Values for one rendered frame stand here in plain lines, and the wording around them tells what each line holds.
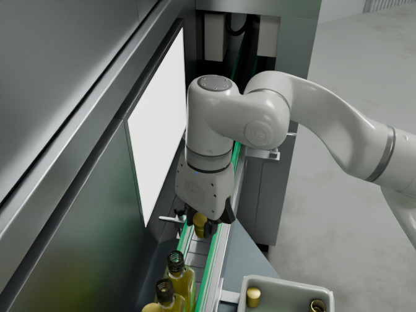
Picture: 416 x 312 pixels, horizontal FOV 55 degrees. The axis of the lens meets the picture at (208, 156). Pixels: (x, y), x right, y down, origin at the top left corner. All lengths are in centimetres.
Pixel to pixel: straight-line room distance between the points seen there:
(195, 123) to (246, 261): 68
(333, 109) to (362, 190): 194
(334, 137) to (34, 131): 41
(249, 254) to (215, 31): 77
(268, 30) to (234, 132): 91
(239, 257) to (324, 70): 261
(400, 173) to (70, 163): 45
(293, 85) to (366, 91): 281
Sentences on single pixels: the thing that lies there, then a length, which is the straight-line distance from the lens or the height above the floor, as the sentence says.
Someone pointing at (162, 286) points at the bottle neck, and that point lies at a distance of 72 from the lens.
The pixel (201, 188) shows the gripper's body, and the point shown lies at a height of 127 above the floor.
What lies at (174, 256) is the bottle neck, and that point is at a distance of 74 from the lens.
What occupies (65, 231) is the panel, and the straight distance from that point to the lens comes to 59.
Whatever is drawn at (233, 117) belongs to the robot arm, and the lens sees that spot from 55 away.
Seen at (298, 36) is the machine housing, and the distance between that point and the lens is 133.
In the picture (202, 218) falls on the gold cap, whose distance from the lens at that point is 75.
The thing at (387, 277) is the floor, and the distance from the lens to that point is 221.
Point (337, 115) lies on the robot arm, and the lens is 63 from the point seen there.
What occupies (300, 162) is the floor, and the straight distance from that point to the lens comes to 262.
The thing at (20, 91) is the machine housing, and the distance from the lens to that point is 51.
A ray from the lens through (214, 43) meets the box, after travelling 151.
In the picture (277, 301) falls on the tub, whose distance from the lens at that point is 112.
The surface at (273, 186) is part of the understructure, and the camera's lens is 172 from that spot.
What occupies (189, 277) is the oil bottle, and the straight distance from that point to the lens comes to 77.
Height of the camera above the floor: 174
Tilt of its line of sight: 42 degrees down
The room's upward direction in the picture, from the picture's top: straight up
